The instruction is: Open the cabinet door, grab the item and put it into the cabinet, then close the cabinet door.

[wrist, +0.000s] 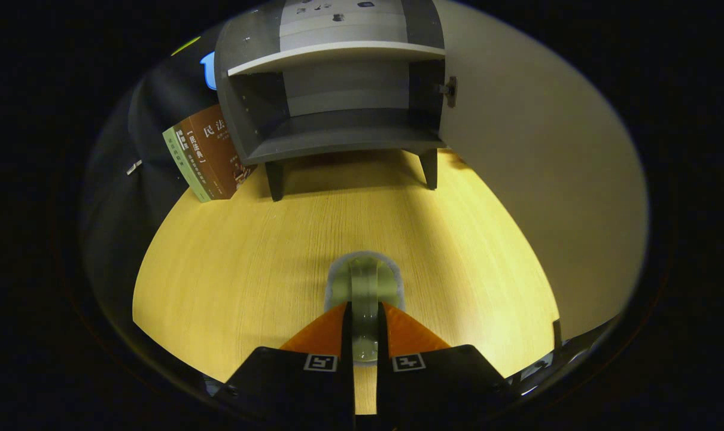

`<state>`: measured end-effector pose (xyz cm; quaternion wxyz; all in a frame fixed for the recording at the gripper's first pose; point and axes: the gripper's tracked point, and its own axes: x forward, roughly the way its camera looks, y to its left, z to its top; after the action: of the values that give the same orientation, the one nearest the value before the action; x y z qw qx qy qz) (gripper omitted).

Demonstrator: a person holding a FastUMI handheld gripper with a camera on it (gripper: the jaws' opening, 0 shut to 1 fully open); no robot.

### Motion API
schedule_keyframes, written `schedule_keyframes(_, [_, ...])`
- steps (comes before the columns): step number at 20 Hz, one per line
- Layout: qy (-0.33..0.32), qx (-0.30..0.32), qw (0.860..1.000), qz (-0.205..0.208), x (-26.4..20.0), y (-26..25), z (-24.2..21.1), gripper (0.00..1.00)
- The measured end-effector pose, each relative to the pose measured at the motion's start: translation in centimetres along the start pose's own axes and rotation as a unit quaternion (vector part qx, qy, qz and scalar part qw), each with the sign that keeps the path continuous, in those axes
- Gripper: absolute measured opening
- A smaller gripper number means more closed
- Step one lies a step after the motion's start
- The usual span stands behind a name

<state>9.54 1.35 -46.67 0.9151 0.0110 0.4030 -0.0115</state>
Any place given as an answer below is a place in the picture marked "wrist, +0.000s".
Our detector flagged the black backdrop cloth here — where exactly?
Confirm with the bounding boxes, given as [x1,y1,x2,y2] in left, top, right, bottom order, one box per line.
[80,27,219,360]

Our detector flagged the grey cabinet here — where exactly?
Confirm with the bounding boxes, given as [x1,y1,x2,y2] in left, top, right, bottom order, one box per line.
[214,0,458,202]

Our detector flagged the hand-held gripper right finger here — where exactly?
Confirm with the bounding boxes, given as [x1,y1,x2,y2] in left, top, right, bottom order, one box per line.
[376,301,512,431]

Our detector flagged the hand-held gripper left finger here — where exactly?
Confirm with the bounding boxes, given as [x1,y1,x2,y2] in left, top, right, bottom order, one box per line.
[215,301,355,431]

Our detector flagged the pale green translucent cup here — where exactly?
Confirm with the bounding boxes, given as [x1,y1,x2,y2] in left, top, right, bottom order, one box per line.
[324,250,406,363]

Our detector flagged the brown book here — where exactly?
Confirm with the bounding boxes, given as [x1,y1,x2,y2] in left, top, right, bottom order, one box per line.
[174,105,258,200]

